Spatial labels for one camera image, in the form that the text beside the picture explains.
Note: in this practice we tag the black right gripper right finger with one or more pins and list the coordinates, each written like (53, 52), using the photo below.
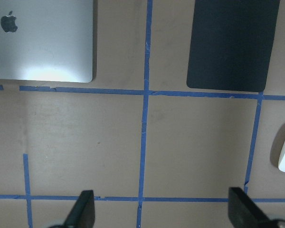
(243, 212)

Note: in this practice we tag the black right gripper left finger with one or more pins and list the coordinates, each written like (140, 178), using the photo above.
(82, 215)

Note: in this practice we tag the black mousepad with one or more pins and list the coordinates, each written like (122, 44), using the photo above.
(231, 44)

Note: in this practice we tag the silver laptop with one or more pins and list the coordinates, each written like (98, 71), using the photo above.
(47, 40)

